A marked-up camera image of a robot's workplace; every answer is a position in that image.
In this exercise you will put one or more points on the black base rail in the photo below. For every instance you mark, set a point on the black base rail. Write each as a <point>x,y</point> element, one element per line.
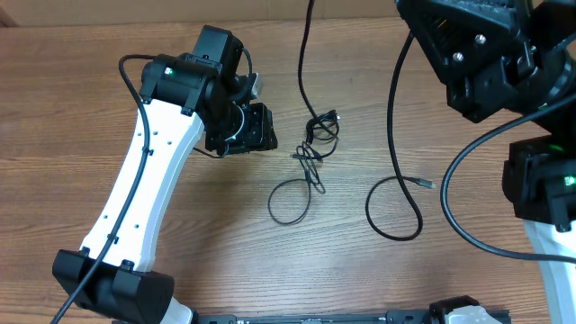
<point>461,309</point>

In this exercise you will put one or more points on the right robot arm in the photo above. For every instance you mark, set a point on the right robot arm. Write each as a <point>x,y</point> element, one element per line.
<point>539,174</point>

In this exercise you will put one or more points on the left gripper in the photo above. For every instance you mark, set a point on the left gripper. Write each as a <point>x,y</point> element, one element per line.
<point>260,136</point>

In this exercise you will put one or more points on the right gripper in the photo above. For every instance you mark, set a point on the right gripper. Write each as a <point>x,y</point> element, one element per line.
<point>493,32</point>

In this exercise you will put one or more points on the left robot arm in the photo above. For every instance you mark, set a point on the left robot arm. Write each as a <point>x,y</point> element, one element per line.
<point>184,99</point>

